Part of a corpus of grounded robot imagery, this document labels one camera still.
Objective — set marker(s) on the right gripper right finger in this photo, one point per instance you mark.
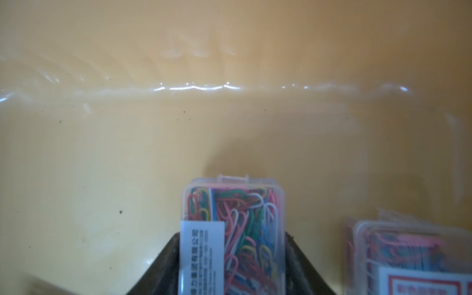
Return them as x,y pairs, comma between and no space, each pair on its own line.
301,277

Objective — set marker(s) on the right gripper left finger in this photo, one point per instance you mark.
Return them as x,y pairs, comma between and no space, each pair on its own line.
161,278

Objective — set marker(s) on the yellow plastic storage tray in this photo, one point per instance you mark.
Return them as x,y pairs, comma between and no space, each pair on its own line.
109,109

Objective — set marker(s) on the tray box beside red label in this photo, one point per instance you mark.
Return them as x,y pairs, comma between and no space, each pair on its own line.
232,237

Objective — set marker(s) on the tray paper clip box red label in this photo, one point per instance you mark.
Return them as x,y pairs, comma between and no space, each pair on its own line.
406,258

